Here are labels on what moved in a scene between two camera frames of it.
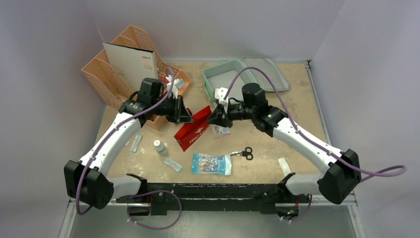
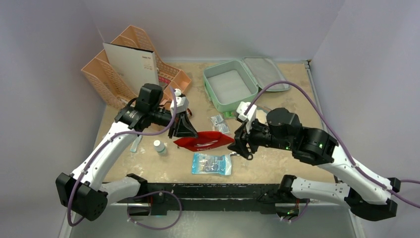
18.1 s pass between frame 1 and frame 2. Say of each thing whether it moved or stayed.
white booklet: stayed
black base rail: stayed
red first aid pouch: moved
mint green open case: stayed
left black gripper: moved
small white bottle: stayed
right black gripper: moved
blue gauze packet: stayed
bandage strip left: stayed
